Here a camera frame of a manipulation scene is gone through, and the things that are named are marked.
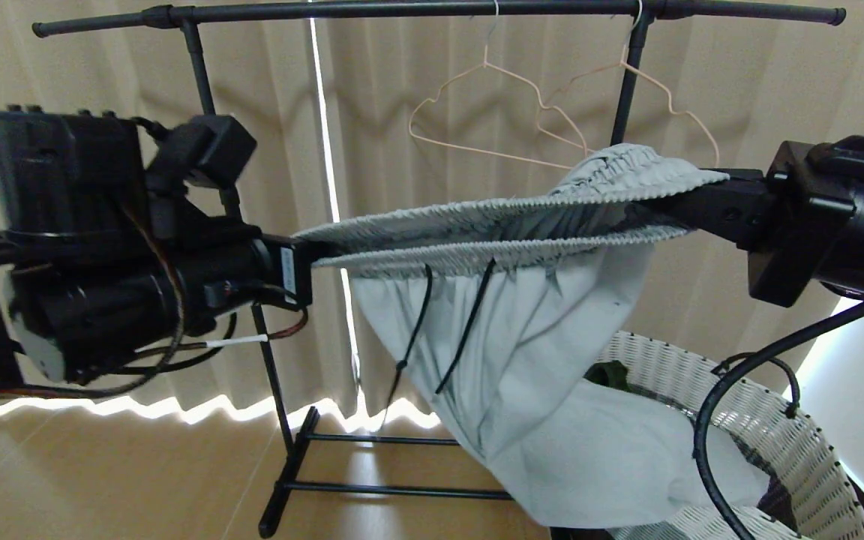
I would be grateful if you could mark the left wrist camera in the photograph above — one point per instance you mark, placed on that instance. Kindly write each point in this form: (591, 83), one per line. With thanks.
(214, 150)

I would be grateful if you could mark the black clothes rack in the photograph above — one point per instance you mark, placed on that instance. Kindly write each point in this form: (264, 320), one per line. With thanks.
(402, 9)

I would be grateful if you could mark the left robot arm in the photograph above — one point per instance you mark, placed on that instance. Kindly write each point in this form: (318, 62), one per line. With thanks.
(57, 172)

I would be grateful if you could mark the pale grey shorts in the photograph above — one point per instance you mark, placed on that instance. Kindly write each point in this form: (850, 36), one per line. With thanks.
(552, 337)

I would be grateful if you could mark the pink clothes hanger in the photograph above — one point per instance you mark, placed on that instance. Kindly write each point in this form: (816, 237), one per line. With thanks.
(622, 61)
(485, 60)

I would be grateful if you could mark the green garment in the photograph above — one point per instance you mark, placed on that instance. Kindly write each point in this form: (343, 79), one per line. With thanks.
(608, 375)

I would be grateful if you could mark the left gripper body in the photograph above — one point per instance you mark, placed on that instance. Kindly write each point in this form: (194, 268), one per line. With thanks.
(117, 307)

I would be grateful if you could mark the white laundry basket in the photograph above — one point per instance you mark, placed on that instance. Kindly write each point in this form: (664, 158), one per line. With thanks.
(814, 480)

